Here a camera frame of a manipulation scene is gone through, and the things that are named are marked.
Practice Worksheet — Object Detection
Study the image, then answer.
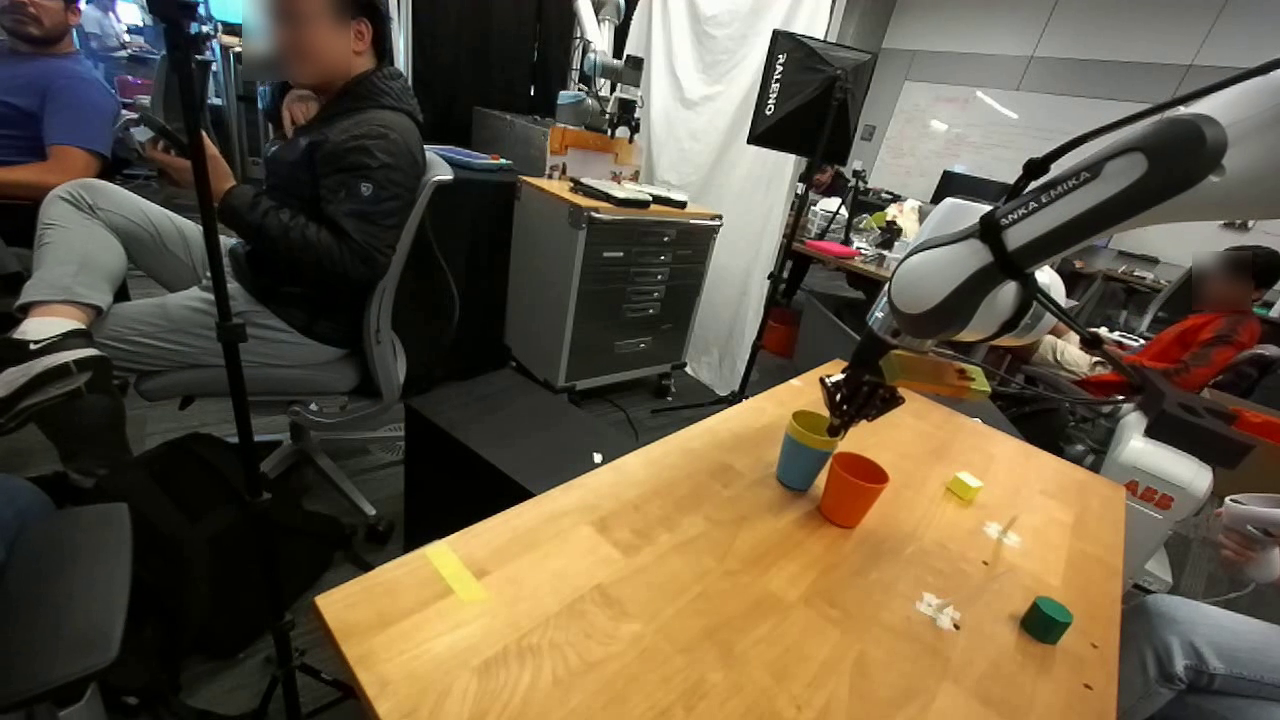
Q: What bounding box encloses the white robot base red lettering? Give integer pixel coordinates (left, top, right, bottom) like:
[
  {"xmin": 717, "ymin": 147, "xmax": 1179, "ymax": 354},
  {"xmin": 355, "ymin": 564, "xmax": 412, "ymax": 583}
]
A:
[{"xmin": 1097, "ymin": 396, "xmax": 1221, "ymax": 591}]

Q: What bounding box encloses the blue plastic cup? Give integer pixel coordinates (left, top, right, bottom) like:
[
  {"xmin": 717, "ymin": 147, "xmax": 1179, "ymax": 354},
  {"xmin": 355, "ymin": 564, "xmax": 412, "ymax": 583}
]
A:
[{"xmin": 772, "ymin": 427, "xmax": 836, "ymax": 501}]

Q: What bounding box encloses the black curtain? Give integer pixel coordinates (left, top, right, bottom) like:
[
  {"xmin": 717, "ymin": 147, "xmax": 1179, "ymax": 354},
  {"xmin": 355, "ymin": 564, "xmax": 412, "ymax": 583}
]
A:
[{"xmin": 410, "ymin": 0, "xmax": 582, "ymax": 152}]

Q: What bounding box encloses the orange plastic cup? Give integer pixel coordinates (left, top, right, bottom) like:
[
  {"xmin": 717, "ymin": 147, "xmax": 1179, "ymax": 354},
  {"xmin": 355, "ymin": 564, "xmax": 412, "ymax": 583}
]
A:
[{"xmin": 816, "ymin": 448, "xmax": 891, "ymax": 530}]

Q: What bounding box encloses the white curtain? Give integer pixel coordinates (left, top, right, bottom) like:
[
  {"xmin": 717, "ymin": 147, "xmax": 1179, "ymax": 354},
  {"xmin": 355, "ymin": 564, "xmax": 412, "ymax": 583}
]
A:
[{"xmin": 623, "ymin": 0, "xmax": 853, "ymax": 400}]

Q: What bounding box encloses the person in orange shirt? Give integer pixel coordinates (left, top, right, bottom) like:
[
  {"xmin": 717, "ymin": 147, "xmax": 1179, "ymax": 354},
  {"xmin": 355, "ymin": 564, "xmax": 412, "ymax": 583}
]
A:
[{"xmin": 1065, "ymin": 239, "xmax": 1280, "ymax": 400}]

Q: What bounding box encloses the yellow cube block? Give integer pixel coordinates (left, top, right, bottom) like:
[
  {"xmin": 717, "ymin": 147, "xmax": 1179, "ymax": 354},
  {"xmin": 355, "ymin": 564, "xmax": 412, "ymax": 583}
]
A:
[{"xmin": 939, "ymin": 467, "xmax": 989, "ymax": 506}]

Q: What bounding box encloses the black softbox light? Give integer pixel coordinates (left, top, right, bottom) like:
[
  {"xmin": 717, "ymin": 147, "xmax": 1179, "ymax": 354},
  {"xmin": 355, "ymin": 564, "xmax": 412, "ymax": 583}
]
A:
[{"xmin": 745, "ymin": 27, "xmax": 881, "ymax": 166}]

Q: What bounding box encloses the red canister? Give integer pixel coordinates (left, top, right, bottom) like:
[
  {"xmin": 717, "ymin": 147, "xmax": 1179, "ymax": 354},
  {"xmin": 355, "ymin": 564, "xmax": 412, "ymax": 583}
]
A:
[{"xmin": 762, "ymin": 301, "xmax": 809, "ymax": 361}]

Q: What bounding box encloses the black bag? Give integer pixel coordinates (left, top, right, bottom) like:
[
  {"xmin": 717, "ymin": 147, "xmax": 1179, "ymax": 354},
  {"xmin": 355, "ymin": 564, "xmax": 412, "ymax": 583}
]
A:
[{"xmin": 76, "ymin": 427, "xmax": 355, "ymax": 696}]

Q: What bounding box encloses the green cylinder block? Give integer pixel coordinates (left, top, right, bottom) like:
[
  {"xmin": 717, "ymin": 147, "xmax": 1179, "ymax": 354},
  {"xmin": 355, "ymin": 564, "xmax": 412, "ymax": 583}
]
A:
[{"xmin": 1017, "ymin": 591, "xmax": 1078, "ymax": 646}]

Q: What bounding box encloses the yellow plastic cup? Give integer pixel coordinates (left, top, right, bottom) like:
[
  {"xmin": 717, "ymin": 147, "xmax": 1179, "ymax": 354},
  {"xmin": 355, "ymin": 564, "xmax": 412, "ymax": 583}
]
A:
[{"xmin": 779, "ymin": 404, "xmax": 845, "ymax": 455}]

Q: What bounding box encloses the orange cardboard box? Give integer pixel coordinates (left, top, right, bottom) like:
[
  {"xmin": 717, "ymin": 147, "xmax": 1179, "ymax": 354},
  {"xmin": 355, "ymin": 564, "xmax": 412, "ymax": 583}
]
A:
[{"xmin": 542, "ymin": 118, "xmax": 644, "ymax": 189}]

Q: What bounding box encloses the grey mesh office chair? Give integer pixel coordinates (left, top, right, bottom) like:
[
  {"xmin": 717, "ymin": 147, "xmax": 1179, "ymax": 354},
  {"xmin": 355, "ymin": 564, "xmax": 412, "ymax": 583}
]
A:
[
  {"xmin": 0, "ymin": 495, "xmax": 137, "ymax": 720},
  {"xmin": 131, "ymin": 147, "xmax": 456, "ymax": 530}
]

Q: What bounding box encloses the person in blue jeans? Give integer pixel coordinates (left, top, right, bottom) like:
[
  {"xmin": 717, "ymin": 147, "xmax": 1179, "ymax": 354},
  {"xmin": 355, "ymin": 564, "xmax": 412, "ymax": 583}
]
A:
[{"xmin": 1117, "ymin": 491, "xmax": 1280, "ymax": 720}]

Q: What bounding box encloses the person in blue shirt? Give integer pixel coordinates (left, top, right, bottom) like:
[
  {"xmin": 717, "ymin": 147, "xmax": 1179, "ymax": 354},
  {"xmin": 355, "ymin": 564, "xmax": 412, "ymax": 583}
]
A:
[{"xmin": 0, "ymin": 0, "xmax": 126, "ymax": 205}]

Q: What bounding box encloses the black background monitor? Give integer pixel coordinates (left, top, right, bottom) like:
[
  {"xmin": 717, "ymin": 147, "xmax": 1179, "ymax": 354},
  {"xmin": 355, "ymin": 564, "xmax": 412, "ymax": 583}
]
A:
[{"xmin": 930, "ymin": 162, "xmax": 1017, "ymax": 217}]

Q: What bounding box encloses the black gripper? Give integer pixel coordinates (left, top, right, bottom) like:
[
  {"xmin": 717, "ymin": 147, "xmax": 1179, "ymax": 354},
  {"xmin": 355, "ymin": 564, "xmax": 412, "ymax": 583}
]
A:
[{"xmin": 816, "ymin": 330, "xmax": 913, "ymax": 441}]

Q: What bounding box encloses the cluttered background desk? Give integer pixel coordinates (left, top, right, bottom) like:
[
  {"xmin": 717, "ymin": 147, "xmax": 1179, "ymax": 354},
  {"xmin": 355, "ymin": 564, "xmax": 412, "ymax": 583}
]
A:
[{"xmin": 794, "ymin": 194, "xmax": 938, "ymax": 305}]

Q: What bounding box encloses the yellow tape strip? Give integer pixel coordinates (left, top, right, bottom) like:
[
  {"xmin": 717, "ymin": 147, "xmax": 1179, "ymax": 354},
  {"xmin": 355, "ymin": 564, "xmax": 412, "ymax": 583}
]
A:
[{"xmin": 421, "ymin": 540, "xmax": 493, "ymax": 612}]

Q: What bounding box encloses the grey drawer cabinet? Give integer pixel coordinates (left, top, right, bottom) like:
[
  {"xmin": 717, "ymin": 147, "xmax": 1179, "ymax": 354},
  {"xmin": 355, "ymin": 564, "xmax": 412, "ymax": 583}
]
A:
[{"xmin": 501, "ymin": 170, "xmax": 729, "ymax": 400}]

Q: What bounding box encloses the person in black jacket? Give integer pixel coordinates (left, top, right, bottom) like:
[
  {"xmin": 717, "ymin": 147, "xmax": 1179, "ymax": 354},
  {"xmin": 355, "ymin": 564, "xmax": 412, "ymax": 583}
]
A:
[{"xmin": 0, "ymin": 0, "xmax": 433, "ymax": 443}]

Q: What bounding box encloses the black tripod stand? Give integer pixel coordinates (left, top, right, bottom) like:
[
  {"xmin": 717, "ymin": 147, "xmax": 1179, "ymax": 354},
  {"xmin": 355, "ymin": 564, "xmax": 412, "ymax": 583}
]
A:
[{"xmin": 143, "ymin": 0, "xmax": 312, "ymax": 720}]

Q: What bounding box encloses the tan wrist camera box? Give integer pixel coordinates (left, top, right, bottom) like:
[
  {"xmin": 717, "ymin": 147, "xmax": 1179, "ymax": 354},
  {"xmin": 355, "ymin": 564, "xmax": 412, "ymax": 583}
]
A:
[{"xmin": 876, "ymin": 344, "xmax": 998, "ymax": 404}]

